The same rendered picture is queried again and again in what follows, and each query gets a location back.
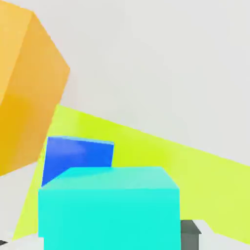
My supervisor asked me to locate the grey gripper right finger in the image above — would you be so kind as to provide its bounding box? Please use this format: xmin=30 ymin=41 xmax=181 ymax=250
xmin=180 ymin=219 xmax=250 ymax=250

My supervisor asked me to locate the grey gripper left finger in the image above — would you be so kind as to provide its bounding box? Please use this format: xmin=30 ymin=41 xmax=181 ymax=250
xmin=0 ymin=233 xmax=45 ymax=250

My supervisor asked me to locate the small cyan cube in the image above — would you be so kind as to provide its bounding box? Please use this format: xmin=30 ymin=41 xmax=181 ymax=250
xmin=38 ymin=166 xmax=182 ymax=250

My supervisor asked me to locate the small blue cube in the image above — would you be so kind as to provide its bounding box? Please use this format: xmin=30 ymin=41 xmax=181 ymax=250
xmin=41 ymin=136 xmax=115 ymax=188

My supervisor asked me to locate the large yellow-green box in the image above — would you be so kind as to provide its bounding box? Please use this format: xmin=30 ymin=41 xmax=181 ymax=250
xmin=11 ymin=104 xmax=250 ymax=245

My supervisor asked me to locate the large orange box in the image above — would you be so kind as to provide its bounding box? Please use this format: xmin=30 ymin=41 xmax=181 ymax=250
xmin=0 ymin=0 xmax=71 ymax=177

